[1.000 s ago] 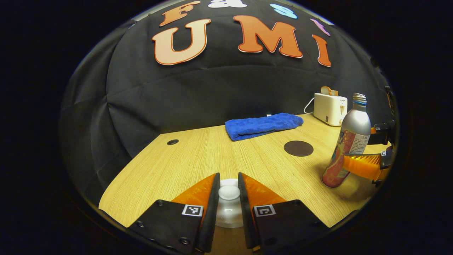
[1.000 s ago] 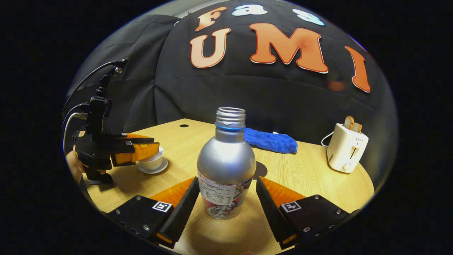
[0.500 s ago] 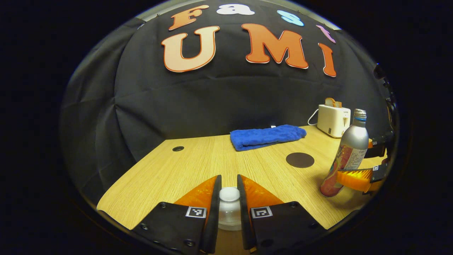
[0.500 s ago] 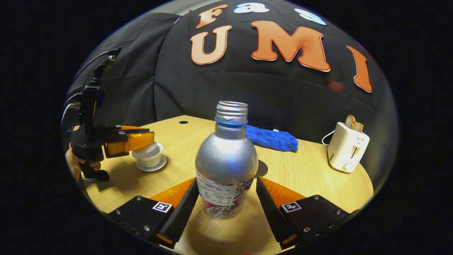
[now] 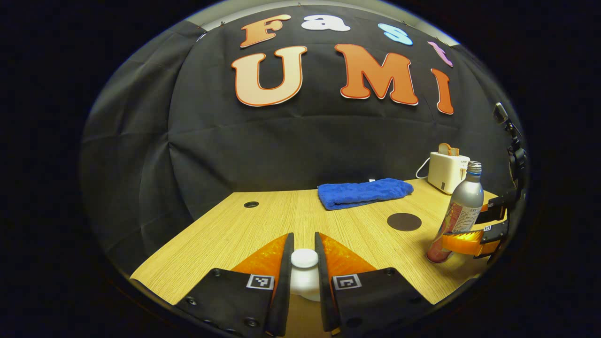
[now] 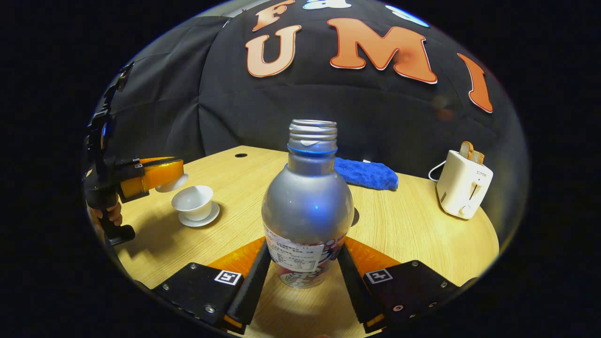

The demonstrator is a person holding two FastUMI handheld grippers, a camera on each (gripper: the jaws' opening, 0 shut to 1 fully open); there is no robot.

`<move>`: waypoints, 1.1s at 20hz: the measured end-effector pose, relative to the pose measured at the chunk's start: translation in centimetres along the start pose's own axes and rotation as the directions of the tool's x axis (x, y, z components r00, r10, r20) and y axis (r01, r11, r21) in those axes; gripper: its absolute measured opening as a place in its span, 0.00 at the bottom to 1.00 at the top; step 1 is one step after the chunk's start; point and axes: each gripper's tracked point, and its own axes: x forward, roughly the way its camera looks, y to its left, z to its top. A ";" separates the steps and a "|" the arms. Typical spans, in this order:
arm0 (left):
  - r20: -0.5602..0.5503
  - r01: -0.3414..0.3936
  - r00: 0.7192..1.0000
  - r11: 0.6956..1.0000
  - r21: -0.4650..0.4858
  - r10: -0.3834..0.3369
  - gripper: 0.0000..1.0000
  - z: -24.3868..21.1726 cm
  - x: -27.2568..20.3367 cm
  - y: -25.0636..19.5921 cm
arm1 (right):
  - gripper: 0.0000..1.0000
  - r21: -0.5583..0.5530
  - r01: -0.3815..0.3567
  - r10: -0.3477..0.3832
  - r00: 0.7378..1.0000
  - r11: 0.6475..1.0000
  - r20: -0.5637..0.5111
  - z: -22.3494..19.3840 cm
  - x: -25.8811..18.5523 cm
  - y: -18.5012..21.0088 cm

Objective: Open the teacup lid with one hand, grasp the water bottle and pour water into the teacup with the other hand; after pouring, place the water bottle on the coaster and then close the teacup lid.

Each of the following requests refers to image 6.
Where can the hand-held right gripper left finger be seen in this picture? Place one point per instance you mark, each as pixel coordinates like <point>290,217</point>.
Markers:
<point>251,291</point>

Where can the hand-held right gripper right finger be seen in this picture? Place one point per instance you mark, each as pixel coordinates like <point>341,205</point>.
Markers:
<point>359,291</point>

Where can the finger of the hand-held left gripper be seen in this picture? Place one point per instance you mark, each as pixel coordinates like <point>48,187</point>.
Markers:
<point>157,174</point>

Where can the white teacup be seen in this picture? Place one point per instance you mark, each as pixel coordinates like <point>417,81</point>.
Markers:
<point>192,206</point>

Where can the dark round coaster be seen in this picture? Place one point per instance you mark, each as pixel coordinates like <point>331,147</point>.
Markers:
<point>356,217</point>

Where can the silver water bottle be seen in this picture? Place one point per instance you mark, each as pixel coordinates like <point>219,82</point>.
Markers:
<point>307,206</point>

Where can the white saucer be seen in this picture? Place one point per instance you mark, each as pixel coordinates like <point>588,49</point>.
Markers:
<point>209,219</point>

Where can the blue towel cloth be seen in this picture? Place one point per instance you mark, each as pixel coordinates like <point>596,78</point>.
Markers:
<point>371,174</point>

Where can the white toaster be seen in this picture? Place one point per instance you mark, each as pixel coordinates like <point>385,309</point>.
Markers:
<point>462,188</point>

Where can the black backdrop cloth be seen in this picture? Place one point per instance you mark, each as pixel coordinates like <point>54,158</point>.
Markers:
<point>375,122</point>

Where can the toast bread slice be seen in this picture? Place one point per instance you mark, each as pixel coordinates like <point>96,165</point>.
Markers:
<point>478,157</point>
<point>466,150</point>

